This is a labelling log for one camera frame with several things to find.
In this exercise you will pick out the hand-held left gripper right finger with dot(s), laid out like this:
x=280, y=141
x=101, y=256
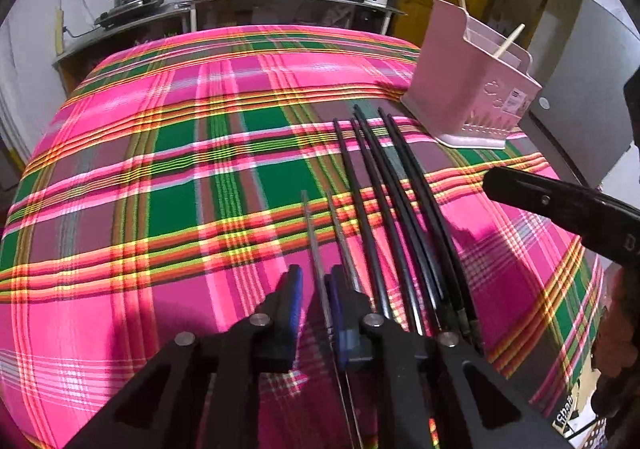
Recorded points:
x=336, y=311

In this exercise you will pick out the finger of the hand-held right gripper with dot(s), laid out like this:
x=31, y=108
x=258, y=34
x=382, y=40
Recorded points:
x=530, y=194

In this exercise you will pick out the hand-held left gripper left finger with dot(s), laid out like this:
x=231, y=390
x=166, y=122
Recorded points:
x=295, y=301

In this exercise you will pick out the black chopstick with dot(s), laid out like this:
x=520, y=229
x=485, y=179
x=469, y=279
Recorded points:
x=430, y=209
x=387, y=209
x=356, y=209
x=442, y=209
x=407, y=209

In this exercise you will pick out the pink utensil holder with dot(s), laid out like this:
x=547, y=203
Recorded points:
x=450, y=79

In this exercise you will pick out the person's right hand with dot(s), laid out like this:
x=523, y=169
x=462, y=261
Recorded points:
x=622, y=329

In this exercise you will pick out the grey panel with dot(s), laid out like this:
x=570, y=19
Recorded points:
x=580, y=79

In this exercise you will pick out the pink plaid tablecloth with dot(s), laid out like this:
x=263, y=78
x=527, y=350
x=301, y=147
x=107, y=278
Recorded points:
x=175, y=179

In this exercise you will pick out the printed packet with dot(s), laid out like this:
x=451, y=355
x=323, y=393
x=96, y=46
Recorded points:
x=570, y=416

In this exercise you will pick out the gas stove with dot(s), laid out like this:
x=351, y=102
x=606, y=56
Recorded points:
x=125, y=15

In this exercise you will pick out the beige power strip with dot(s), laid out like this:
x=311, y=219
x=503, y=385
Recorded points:
x=60, y=31

